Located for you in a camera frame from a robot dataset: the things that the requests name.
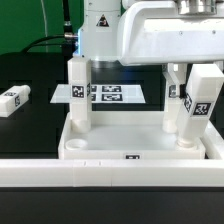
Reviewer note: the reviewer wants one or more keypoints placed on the white tag mat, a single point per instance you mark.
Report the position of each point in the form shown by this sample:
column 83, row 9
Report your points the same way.
column 103, row 94

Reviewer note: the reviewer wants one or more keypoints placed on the white desk top tray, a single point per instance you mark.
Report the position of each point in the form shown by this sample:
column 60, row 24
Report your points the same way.
column 133, row 135

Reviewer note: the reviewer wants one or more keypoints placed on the white front fence bar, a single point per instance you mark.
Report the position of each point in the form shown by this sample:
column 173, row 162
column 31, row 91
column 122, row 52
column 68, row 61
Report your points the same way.
column 110, row 173

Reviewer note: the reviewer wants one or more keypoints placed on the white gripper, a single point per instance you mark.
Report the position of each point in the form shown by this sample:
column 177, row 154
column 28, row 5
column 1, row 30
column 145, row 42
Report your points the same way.
column 171, row 31

